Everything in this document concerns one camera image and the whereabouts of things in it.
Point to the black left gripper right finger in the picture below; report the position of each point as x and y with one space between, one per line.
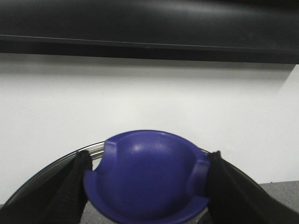
237 199

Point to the black range hood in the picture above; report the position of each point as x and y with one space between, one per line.
255 31

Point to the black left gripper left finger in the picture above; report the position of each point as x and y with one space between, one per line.
59 200

